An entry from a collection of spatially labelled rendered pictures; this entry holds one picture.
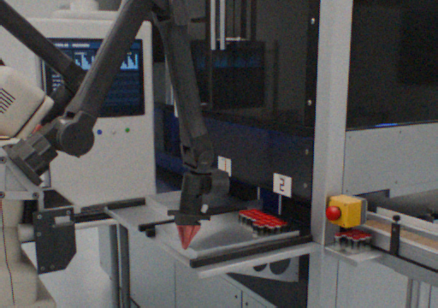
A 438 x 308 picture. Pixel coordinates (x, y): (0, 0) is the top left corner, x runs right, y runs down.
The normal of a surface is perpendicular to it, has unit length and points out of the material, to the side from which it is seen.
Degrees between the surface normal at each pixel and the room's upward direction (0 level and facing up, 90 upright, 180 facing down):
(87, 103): 81
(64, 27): 90
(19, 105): 90
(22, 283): 90
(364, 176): 90
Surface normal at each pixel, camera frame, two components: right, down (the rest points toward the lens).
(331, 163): 0.51, 0.20
